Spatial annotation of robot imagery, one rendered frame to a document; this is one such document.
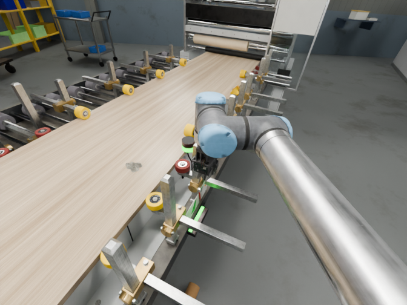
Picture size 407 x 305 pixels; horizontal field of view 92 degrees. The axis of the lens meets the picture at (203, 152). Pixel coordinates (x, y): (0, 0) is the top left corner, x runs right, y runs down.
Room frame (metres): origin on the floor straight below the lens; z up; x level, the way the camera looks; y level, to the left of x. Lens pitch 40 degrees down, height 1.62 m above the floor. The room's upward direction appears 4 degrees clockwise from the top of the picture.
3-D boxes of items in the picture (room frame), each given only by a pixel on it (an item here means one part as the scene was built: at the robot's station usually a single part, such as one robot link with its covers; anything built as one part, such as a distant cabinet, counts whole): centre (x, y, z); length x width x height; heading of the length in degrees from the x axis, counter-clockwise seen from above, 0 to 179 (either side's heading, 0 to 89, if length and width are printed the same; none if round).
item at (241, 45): (3.07, -0.32, 1.05); 1.43 x 0.12 x 0.12; 69
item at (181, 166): (0.75, 0.11, 0.85); 0.08 x 0.08 x 0.11
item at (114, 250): (0.21, 0.21, 0.90); 0.03 x 0.03 x 0.48; 69
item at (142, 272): (0.23, 0.20, 0.82); 0.13 x 0.06 x 0.05; 159
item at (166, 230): (0.46, 0.11, 0.83); 0.13 x 0.06 x 0.05; 159
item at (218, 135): (0.44, -0.04, 1.33); 0.12 x 0.12 x 0.09; 8
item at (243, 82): (1.38, -0.25, 0.91); 0.03 x 0.03 x 0.48; 69
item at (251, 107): (1.39, -0.32, 0.95); 0.50 x 0.04 x 0.04; 69
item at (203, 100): (0.55, -0.01, 1.32); 0.10 x 0.09 x 0.12; 8
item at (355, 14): (7.73, -4.55, 1.25); 0.40 x 0.33 x 0.23; 94
